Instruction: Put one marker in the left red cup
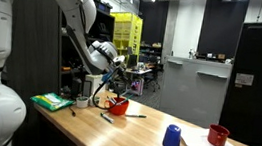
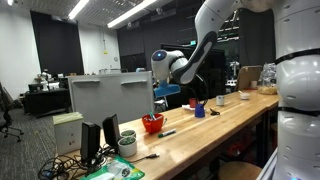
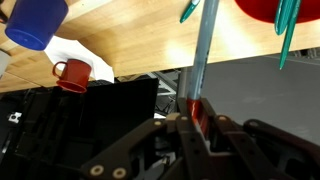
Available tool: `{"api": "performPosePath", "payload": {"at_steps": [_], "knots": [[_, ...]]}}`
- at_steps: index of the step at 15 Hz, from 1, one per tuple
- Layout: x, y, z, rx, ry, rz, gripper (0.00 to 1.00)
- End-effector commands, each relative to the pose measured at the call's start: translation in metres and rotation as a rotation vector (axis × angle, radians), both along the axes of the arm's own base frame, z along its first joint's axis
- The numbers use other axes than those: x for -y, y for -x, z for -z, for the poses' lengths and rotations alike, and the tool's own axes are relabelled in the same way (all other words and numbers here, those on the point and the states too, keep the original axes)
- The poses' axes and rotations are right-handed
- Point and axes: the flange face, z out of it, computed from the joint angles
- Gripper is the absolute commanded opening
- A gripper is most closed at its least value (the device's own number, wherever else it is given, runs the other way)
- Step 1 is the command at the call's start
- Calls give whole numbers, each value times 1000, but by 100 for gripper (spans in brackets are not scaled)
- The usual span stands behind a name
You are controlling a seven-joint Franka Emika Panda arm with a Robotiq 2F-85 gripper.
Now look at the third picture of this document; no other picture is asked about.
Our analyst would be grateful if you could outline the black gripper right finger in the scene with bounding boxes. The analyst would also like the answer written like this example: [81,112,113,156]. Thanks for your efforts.
[199,97,320,180]

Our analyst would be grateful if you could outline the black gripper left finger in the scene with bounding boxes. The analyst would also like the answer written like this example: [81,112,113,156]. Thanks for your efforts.
[80,97,218,180]

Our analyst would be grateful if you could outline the grey marker with red cap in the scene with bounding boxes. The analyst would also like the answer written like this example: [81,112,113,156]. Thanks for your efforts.
[186,0,221,135]

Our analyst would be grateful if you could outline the teal marker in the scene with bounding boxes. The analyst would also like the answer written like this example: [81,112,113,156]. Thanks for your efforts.
[274,0,295,36]
[278,0,303,71]

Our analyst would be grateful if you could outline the slim green marker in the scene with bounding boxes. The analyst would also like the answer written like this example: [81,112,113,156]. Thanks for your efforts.
[179,0,201,24]

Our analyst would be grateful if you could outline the blue plastic cup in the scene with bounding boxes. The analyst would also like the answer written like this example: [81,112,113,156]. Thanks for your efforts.
[4,0,69,52]

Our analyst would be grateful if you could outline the white paper sheet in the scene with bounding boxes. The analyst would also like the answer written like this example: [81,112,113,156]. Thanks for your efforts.
[43,35,115,84]

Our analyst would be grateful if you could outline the dark red mug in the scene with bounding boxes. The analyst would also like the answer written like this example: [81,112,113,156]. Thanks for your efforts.
[51,58,93,94]

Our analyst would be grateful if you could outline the red bowl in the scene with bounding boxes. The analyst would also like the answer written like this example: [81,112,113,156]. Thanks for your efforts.
[234,0,320,25]

